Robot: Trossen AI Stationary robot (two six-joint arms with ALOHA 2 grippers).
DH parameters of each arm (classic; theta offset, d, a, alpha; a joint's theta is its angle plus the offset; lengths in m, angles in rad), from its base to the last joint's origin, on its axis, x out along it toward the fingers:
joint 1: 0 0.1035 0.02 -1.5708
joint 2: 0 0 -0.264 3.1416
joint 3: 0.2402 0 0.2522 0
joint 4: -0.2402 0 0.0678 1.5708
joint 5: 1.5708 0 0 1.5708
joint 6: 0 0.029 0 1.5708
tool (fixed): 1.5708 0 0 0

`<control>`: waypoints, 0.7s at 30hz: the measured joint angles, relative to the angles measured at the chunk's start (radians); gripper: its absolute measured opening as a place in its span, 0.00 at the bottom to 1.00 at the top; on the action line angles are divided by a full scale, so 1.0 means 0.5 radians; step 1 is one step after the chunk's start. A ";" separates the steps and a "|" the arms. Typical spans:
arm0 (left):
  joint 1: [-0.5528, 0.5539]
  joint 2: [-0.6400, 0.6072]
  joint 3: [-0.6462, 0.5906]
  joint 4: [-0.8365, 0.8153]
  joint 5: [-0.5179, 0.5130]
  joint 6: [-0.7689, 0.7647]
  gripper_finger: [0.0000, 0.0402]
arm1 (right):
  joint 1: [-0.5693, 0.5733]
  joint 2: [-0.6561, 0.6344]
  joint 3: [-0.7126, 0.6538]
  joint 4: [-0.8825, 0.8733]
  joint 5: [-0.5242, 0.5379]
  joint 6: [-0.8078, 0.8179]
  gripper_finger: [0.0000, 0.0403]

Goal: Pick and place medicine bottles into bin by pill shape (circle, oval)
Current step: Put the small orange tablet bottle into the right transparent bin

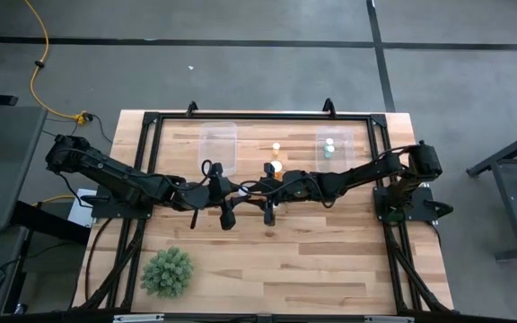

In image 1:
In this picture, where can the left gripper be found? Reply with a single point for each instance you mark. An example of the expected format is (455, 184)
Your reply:
(222, 193)

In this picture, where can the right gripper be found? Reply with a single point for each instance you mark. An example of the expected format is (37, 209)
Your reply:
(290, 184)

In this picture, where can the large orange pill bottle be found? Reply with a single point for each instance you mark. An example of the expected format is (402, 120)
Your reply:
(277, 167)

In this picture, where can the small yellow pill bottle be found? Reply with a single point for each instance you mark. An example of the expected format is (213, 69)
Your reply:
(276, 146)

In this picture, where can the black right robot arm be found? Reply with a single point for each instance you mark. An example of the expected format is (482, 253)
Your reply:
(361, 172)

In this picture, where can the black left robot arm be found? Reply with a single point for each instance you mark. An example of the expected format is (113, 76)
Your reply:
(106, 172)

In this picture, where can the clear plastic bin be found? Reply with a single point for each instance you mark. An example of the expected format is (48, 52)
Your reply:
(218, 143)
(346, 157)

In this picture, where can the green artificial plant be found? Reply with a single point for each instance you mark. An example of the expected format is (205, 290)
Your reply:
(167, 272)

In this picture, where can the white paper sheet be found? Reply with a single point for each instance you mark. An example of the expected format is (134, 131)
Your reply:
(81, 215)

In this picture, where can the grey side table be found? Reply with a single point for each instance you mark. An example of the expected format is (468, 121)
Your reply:
(2, 179)

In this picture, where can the grey metal stand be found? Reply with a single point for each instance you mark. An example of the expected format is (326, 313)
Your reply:
(510, 202)

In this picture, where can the black aluminium table frame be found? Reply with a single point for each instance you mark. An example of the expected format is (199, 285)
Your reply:
(263, 116)

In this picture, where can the black arched frame hook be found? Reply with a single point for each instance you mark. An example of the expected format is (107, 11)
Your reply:
(329, 107)
(191, 108)

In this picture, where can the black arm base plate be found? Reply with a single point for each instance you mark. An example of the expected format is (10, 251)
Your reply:
(426, 195)
(119, 213)

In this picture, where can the silver metal bracket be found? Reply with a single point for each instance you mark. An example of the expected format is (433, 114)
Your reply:
(138, 318)
(389, 319)

